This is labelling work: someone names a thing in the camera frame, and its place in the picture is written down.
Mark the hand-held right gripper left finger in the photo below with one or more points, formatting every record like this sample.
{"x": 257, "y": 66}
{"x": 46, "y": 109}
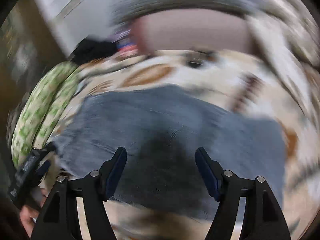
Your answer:
{"x": 116, "y": 172}

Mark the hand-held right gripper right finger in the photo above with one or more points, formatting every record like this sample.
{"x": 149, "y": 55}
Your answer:
{"x": 207, "y": 172}

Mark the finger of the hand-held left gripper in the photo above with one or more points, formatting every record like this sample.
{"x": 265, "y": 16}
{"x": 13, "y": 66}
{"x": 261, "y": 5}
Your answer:
{"x": 52, "y": 147}

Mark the grey denim pants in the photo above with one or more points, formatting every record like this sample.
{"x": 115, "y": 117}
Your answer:
{"x": 175, "y": 140}

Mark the person's left hand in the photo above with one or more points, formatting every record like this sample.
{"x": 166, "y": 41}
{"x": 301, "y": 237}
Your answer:
{"x": 28, "y": 217}

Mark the green patterned quilt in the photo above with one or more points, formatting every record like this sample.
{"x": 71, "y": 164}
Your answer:
{"x": 42, "y": 110}

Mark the leaf print blanket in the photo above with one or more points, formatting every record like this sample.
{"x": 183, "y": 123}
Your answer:
{"x": 225, "y": 75}

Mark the black cloth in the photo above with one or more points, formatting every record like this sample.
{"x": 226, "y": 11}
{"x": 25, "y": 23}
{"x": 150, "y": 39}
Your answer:
{"x": 95, "y": 50}

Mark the dark wooden door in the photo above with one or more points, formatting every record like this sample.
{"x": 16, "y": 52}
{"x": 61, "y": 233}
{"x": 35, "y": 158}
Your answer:
{"x": 22, "y": 45}

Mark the red and blue snack packet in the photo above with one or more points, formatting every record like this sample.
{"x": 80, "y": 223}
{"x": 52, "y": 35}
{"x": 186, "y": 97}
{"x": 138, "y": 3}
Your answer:
{"x": 127, "y": 48}

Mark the clear plastic bag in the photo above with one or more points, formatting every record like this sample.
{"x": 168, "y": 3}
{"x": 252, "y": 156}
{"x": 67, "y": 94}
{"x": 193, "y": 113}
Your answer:
{"x": 122, "y": 33}

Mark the pink and brown bolster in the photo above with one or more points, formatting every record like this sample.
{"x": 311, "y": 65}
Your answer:
{"x": 192, "y": 30}

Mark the cream floral sheet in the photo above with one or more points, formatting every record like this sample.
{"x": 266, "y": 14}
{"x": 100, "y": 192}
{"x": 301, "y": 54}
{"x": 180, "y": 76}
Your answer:
{"x": 287, "y": 30}

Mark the grey quilted pillow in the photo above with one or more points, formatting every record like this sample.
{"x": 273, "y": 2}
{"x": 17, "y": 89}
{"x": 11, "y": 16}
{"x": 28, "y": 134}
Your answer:
{"x": 180, "y": 0}

